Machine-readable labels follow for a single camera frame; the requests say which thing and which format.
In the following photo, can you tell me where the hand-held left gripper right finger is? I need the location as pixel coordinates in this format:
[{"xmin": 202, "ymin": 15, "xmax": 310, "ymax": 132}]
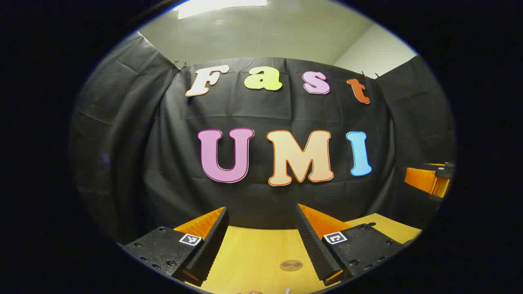
[{"xmin": 295, "ymin": 203, "xmax": 406, "ymax": 287}]

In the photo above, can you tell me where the black backdrop cloth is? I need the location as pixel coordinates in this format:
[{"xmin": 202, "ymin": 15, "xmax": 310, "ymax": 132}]
[{"xmin": 69, "ymin": 32, "xmax": 456, "ymax": 245}]

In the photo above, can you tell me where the wooden desktop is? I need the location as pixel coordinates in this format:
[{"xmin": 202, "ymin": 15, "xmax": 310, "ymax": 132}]
[{"xmin": 184, "ymin": 212, "xmax": 422, "ymax": 294}]

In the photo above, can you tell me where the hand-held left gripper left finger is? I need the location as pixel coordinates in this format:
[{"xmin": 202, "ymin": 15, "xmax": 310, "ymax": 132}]
[{"xmin": 122, "ymin": 206, "xmax": 230, "ymax": 286}]

